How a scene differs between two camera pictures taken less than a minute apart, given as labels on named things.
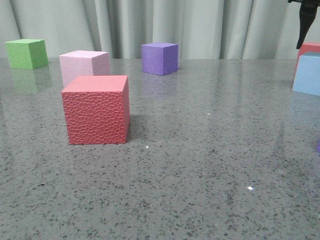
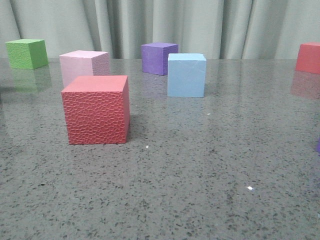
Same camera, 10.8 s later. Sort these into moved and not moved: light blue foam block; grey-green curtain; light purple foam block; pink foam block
Moved: light blue foam block
Not moved: grey-green curtain; light purple foam block; pink foam block
